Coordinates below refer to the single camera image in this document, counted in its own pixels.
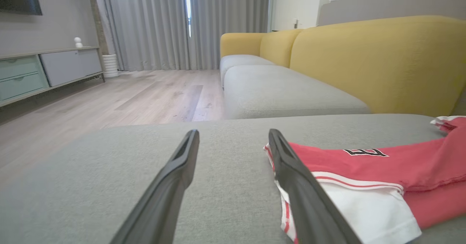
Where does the brown-grey sofa side cushion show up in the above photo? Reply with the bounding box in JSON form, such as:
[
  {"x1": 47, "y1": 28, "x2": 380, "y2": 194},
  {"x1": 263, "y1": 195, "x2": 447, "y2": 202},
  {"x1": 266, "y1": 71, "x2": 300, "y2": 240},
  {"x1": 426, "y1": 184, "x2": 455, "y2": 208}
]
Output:
[{"x1": 451, "y1": 87, "x2": 466, "y2": 117}]

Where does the long grey sofa seat cushion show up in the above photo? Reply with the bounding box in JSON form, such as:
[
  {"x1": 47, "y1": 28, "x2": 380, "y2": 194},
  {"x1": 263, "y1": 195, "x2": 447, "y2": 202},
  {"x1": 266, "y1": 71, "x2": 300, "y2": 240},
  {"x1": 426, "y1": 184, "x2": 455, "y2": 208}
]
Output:
[{"x1": 223, "y1": 65, "x2": 371, "y2": 120}]

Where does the large yellow sofa backrest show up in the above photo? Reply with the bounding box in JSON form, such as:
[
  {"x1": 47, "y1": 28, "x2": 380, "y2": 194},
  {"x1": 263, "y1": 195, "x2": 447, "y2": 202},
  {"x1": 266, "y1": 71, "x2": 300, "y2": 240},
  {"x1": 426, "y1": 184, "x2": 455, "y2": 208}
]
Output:
[{"x1": 289, "y1": 16, "x2": 466, "y2": 118}]

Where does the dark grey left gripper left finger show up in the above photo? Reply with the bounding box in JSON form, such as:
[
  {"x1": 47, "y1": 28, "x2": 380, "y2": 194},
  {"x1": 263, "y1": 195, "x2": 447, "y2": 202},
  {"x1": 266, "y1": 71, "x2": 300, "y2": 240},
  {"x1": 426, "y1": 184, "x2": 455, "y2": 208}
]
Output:
[{"x1": 109, "y1": 129, "x2": 200, "y2": 244}]

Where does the grey and green TV cabinet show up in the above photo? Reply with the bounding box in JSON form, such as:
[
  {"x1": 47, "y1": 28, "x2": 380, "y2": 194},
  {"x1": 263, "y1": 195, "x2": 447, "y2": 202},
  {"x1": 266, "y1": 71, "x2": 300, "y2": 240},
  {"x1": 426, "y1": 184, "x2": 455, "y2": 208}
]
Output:
[{"x1": 0, "y1": 46, "x2": 105, "y2": 108}]

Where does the short grey sofa seat cushion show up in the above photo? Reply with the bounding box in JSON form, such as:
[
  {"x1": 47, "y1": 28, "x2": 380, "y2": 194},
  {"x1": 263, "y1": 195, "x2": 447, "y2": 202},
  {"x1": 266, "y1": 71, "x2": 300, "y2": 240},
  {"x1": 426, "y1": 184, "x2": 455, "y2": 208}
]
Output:
[{"x1": 220, "y1": 54, "x2": 277, "y2": 88}]

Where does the yellow sofa armrest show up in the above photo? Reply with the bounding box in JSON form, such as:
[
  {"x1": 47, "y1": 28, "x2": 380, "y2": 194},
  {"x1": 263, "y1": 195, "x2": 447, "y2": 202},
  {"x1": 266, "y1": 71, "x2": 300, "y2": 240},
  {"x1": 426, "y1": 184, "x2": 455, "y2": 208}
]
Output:
[{"x1": 220, "y1": 32, "x2": 270, "y2": 59}]

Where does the small yellow sofa backrest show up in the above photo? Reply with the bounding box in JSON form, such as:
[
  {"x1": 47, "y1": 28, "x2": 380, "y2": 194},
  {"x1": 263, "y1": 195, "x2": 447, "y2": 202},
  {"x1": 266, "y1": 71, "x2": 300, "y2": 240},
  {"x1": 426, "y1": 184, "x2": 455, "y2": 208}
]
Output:
[{"x1": 259, "y1": 29, "x2": 304, "y2": 68}]

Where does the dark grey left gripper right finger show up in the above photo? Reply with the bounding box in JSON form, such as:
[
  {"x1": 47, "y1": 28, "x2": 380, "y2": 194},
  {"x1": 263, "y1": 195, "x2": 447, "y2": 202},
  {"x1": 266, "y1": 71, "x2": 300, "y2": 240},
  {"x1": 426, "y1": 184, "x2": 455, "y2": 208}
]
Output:
[{"x1": 268, "y1": 129, "x2": 363, "y2": 244}]

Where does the grey pleated curtain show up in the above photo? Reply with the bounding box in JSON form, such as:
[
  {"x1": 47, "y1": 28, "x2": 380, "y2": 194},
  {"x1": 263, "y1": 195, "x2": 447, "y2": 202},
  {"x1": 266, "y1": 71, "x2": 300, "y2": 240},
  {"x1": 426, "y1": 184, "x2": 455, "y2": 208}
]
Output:
[
  {"x1": 94, "y1": 0, "x2": 190, "y2": 72},
  {"x1": 189, "y1": 0, "x2": 272, "y2": 70}
]

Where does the yellow and grey sofa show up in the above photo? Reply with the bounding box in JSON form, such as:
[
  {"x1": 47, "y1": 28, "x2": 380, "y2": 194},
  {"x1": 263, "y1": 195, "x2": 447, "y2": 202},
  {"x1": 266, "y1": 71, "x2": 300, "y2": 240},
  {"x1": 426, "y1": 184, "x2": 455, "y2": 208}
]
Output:
[{"x1": 0, "y1": 114, "x2": 466, "y2": 244}]

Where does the white ribbed plant pot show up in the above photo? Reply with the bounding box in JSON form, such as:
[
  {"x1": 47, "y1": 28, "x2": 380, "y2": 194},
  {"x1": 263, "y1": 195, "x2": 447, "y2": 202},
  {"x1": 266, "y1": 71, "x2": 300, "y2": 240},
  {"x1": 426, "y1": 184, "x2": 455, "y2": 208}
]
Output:
[{"x1": 102, "y1": 54, "x2": 120, "y2": 79}]

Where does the red and white basketball jersey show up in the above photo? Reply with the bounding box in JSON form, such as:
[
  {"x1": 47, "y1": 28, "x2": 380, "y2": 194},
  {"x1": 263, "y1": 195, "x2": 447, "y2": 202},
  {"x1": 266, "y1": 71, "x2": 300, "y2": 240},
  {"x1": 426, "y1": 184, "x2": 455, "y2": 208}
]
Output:
[{"x1": 264, "y1": 117, "x2": 466, "y2": 244}]

